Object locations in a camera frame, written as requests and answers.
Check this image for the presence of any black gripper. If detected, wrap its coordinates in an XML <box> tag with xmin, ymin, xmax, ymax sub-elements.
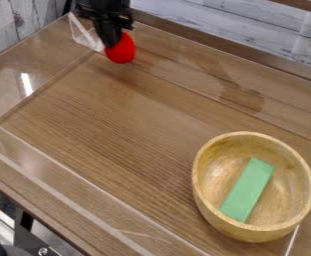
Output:
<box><xmin>74</xmin><ymin>0</ymin><xmax>133</xmax><ymax>48</ymax></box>

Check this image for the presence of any red plush strawberry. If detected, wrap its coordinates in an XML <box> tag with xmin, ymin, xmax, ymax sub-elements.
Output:
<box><xmin>104</xmin><ymin>32</ymin><xmax>136</xmax><ymax>64</ymax></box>

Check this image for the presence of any wooden bowl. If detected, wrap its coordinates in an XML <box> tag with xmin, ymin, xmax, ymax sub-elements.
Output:
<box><xmin>191</xmin><ymin>131</ymin><xmax>311</xmax><ymax>243</ymax></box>

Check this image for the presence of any green rectangular block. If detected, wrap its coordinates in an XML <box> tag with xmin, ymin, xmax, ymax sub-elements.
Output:
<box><xmin>219</xmin><ymin>158</ymin><xmax>275</xmax><ymax>223</ymax></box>

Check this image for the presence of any clear acrylic wall panel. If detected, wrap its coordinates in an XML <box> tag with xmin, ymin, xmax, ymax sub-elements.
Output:
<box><xmin>0</xmin><ymin>126</ymin><xmax>208</xmax><ymax>256</ymax></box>

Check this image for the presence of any black table leg frame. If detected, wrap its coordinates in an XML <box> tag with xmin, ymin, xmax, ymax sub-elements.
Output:
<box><xmin>13</xmin><ymin>208</ymin><xmax>76</xmax><ymax>256</ymax></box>

